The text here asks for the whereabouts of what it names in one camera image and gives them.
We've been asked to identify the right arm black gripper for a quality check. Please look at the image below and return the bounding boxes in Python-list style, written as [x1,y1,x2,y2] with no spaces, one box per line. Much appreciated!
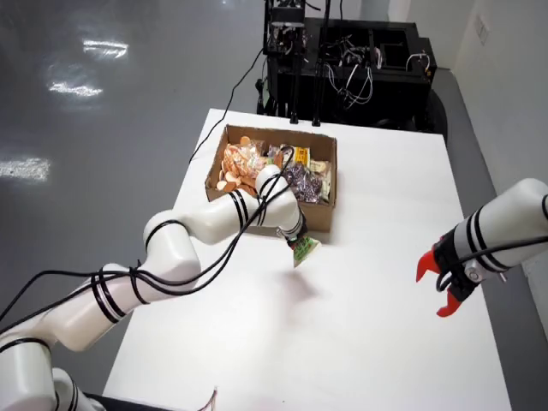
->
[416,234,484,319]

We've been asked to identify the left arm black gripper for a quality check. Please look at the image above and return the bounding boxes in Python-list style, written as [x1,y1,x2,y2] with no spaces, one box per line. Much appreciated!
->
[276,221,311,253]

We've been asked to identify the green white snack packet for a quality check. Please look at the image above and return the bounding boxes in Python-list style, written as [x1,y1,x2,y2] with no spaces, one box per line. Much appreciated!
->
[292,236,323,270]

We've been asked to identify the purple snack bag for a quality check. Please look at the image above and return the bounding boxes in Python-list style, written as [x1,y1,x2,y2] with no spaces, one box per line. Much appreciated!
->
[283,164,325,205]

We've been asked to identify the white beige snack packet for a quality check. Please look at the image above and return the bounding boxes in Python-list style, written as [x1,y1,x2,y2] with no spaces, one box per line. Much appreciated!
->
[309,158,333,203]

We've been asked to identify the orange snack bag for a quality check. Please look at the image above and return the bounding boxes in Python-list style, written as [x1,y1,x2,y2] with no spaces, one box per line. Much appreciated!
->
[217,135,269,193]

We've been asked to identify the brown cardboard box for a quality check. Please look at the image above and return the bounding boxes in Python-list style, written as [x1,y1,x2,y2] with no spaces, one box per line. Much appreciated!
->
[204,123,339,235]

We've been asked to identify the black stand pole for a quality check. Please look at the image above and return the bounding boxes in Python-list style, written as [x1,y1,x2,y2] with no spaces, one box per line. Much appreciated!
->
[311,0,333,128]

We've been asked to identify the black equipment cart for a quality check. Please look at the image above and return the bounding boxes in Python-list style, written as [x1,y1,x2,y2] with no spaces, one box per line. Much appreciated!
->
[256,16,450,139]

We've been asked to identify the black electronics device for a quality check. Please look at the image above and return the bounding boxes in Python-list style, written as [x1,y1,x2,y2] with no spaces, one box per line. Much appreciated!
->
[263,0,309,57]

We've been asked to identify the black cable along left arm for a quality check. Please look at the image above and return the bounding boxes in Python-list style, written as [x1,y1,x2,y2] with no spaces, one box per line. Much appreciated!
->
[0,145,299,339]

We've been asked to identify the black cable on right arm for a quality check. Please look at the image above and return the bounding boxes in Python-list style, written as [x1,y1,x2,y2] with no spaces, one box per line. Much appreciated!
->
[435,236,548,293]

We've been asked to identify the black cable across table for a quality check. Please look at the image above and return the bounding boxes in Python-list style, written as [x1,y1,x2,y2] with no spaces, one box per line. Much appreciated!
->
[189,42,269,164]

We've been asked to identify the white cable bundle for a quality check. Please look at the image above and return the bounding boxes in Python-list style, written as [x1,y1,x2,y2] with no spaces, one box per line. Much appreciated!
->
[324,37,376,109]

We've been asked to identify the thin coloured wires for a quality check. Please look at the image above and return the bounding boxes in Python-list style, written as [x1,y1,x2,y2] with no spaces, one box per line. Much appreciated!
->
[200,385,220,411]

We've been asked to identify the short white cable loop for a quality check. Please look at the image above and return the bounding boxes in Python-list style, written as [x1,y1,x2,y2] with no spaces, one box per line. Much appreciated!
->
[404,50,430,73]

